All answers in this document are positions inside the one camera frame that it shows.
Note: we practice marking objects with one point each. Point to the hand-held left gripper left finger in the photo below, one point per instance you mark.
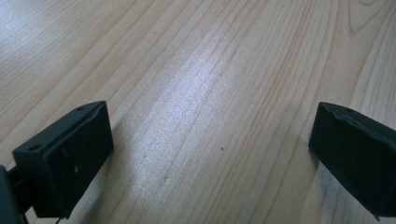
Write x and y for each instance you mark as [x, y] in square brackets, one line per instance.
[71, 155]

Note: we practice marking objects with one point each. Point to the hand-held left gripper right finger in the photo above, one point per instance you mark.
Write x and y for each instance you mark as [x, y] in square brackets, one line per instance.
[355, 155]

